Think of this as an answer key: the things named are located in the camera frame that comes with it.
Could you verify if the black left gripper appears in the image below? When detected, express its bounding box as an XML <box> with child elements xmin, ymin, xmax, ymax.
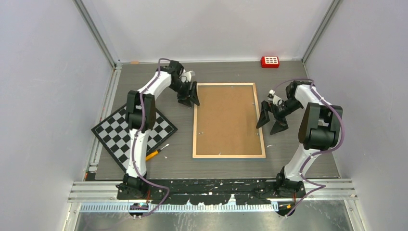
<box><xmin>169</xmin><ymin>80</ymin><xmax>200</xmax><ymax>108</ymax></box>

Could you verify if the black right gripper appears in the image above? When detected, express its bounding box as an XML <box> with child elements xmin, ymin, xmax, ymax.
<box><xmin>257</xmin><ymin>98</ymin><xmax>303</xmax><ymax>135</ymax></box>

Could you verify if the blue picture frame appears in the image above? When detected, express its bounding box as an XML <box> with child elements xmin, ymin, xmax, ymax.
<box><xmin>192</xmin><ymin>82</ymin><xmax>266</xmax><ymax>159</ymax></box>

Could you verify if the orange handled screwdriver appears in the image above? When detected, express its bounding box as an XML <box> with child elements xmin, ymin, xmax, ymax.
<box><xmin>146</xmin><ymin>144</ymin><xmax>169</xmax><ymax>161</ymax></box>

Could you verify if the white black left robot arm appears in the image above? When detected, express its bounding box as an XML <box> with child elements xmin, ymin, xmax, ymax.
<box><xmin>116</xmin><ymin>59</ymin><xmax>200</xmax><ymax>200</ymax></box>

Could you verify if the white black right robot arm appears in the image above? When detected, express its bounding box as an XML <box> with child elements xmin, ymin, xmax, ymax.
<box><xmin>256</xmin><ymin>78</ymin><xmax>344</xmax><ymax>198</ymax></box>

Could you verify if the red toy brick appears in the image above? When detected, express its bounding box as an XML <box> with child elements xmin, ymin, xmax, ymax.
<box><xmin>260</xmin><ymin>56</ymin><xmax>280</xmax><ymax>68</ymax></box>

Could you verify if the black white chessboard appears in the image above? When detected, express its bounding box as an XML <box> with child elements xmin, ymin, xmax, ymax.
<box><xmin>91</xmin><ymin>105</ymin><xmax>178</xmax><ymax>172</ymax></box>

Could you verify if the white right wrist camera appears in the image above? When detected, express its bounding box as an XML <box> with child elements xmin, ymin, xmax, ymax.
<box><xmin>268</xmin><ymin>90</ymin><xmax>284</xmax><ymax>105</ymax></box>

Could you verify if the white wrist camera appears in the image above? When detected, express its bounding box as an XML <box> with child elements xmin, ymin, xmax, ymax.
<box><xmin>268</xmin><ymin>90</ymin><xmax>284</xmax><ymax>105</ymax></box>
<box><xmin>179</xmin><ymin>71</ymin><xmax>195</xmax><ymax>83</ymax></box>

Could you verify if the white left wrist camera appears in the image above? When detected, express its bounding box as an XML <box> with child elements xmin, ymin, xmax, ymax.
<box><xmin>179</xmin><ymin>71</ymin><xmax>195</xmax><ymax>83</ymax></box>

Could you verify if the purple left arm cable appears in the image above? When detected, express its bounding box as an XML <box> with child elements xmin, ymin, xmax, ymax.
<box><xmin>130</xmin><ymin>57</ymin><xmax>173</xmax><ymax>220</ymax></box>

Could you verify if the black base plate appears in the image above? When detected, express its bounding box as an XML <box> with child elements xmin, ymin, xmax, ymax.
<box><xmin>116</xmin><ymin>178</ymin><xmax>307</xmax><ymax>206</ymax></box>

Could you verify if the aluminium front rail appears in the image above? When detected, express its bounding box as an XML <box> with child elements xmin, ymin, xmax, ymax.
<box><xmin>68</xmin><ymin>179</ymin><xmax>357</xmax><ymax>213</ymax></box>

